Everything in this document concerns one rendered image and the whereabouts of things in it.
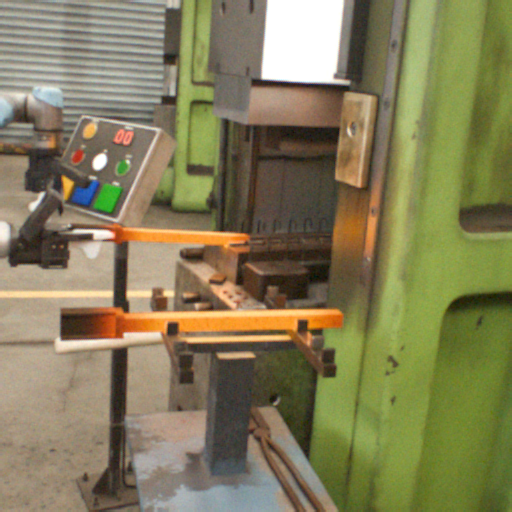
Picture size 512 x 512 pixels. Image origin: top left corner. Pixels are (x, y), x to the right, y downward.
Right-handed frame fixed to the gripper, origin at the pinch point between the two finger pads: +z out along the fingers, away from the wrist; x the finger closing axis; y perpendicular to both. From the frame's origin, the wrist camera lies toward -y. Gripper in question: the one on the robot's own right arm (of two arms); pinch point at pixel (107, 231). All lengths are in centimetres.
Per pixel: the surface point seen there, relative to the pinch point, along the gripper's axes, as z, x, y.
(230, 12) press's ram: 26, -5, -48
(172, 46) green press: 181, -499, -50
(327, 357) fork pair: 16, 65, 3
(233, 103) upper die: 26.2, -0.4, -28.7
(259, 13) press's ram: 26, 9, -47
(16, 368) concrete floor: 6, -163, 102
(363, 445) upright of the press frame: 43, 42, 34
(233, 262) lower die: 27.5, 5.5, 5.7
